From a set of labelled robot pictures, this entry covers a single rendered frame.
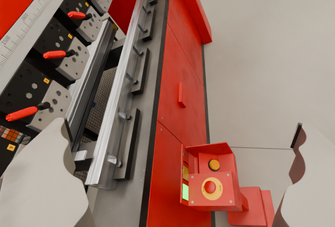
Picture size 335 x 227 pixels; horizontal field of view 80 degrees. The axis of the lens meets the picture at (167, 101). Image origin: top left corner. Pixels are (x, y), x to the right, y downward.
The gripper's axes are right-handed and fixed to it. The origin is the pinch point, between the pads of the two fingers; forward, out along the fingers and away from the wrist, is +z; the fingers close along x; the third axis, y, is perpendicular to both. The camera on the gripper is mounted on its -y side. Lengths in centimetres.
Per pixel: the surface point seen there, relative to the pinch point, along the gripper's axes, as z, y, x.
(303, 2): 213, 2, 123
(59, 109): 38, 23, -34
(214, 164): 46, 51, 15
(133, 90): 75, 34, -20
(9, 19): 43, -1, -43
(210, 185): 34, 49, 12
